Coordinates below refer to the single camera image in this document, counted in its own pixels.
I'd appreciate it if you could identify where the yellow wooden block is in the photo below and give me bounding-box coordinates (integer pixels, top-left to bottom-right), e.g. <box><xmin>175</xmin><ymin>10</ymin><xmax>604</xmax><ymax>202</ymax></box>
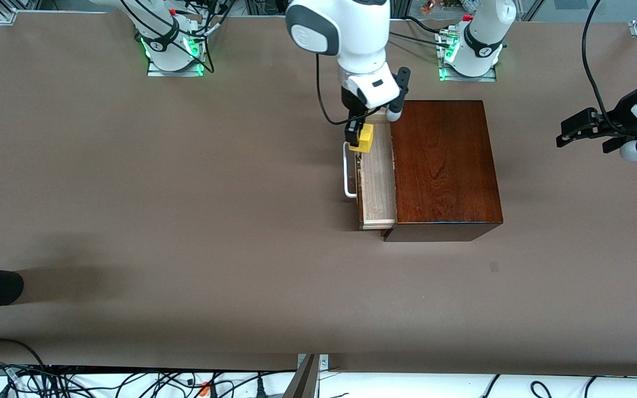
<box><xmin>348</xmin><ymin>123</ymin><xmax>375</xmax><ymax>153</ymax></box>

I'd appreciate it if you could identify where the white metal drawer handle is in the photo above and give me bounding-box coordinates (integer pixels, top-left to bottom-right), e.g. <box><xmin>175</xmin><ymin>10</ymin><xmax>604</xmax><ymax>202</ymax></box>
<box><xmin>342</xmin><ymin>141</ymin><xmax>359</xmax><ymax>198</ymax></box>

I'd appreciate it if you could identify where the light wooden drawer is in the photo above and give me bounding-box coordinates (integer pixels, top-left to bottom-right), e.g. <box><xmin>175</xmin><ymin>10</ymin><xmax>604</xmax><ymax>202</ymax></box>
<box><xmin>356</xmin><ymin>111</ymin><xmax>398</xmax><ymax>231</ymax></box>

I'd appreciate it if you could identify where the dark brown wooden cabinet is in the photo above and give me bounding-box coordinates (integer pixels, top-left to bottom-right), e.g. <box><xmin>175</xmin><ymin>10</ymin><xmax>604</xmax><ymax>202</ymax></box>
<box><xmin>382</xmin><ymin>99</ymin><xmax>504</xmax><ymax>243</ymax></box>

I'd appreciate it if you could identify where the dark grey metal beam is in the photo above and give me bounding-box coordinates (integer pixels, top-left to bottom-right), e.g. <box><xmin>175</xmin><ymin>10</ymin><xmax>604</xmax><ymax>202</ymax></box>
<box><xmin>283</xmin><ymin>354</ymin><xmax>320</xmax><ymax>398</ymax></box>

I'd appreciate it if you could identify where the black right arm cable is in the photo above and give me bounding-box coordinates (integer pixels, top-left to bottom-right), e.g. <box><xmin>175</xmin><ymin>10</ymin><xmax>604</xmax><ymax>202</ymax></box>
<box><xmin>315</xmin><ymin>51</ymin><xmax>366</xmax><ymax>126</ymax></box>

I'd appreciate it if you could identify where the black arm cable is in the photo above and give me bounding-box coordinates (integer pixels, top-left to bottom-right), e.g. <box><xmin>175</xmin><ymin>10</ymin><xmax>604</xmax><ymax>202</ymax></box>
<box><xmin>315</xmin><ymin>51</ymin><xmax>366</xmax><ymax>126</ymax></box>
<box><xmin>581</xmin><ymin>0</ymin><xmax>631</xmax><ymax>136</ymax></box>

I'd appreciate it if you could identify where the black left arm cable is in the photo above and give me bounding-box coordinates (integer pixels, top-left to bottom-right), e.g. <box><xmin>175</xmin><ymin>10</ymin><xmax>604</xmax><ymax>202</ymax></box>
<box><xmin>581</xmin><ymin>0</ymin><xmax>631</xmax><ymax>136</ymax></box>

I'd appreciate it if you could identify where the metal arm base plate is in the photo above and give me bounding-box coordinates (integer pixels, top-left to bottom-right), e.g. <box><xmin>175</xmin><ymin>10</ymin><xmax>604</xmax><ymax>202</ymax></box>
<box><xmin>438</xmin><ymin>60</ymin><xmax>498</xmax><ymax>83</ymax></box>
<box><xmin>147</xmin><ymin>54</ymin><xmax>205</xmax><ymax>78</ymax></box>

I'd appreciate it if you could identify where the silver metal corner bracket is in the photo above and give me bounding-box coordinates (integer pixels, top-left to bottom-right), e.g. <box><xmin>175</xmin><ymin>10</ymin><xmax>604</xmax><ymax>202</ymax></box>
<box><xmin>297</xmin><ymin>353</ymin><xmax>330</xmax><ymax>370</ymax></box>

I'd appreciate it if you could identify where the black looped cable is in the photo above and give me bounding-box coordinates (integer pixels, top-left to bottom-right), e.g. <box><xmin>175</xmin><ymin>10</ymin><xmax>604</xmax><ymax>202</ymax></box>
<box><xmin>0</xmin><ymin>338</ymin><xmax>48</xmax><ymax>369</ymax></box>

